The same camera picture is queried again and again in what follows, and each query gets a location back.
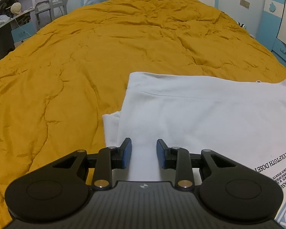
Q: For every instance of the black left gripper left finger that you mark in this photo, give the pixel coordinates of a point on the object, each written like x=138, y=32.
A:
x=108, y=159

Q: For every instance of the blue wardrobe with drawers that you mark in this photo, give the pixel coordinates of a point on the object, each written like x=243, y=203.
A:
x=269, y=26

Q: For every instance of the beige wall switch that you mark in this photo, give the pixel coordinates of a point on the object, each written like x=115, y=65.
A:
x=245, y=4

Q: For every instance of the cream round plush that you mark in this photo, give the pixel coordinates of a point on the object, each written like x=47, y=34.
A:
x=16, y=8

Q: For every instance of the grey metal stool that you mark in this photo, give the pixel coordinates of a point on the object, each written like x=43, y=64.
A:
x=49, y=6

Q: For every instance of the mustard yellow bed quilt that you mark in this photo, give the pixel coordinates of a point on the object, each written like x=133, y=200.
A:
x=57, y=85

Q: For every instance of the desk with shelf unit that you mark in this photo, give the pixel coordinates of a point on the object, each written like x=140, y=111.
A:
x=14, y=29

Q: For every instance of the white printed t-shirt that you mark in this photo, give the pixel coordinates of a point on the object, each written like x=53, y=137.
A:
x=244, y=121

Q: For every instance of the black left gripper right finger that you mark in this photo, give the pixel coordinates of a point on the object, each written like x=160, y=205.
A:
x=177, y=159

